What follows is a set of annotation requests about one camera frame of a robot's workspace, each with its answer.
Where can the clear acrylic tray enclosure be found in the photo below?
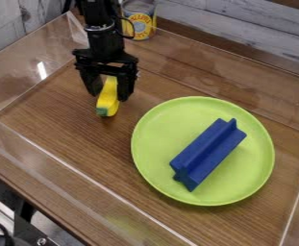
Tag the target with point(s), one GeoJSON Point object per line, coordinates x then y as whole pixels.
{"type": "Point", "coordinates": [66, 158]}

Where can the blue plastic block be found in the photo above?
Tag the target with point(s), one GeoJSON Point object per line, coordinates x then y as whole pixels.
{"type": "Point", "coordinates": [197, 161]}

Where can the green round plate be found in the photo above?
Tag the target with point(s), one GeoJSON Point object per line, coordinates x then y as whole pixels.
{"type": "Point", "coordinates": [170, 126]}

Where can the black metal table bracket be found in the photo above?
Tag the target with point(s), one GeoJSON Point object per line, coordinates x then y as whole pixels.
{"type": "Point", "coordinates": [26, 233]}

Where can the yellow labelled tin can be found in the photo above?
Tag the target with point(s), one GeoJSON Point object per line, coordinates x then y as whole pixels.
{"type": "Point", "coordinates": [140, 19]}

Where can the yellow toy banana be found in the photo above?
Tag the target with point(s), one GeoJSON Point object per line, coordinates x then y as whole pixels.
{"type": "Point", "coordinates": [107, 103]}

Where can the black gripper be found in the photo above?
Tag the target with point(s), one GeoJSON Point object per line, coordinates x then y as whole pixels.
{"type": "Point", "coordinates": [106, 58]}

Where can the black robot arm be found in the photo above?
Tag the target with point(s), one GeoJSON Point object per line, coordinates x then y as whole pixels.
{"type": "Point", "coordinates": [102, 13]}

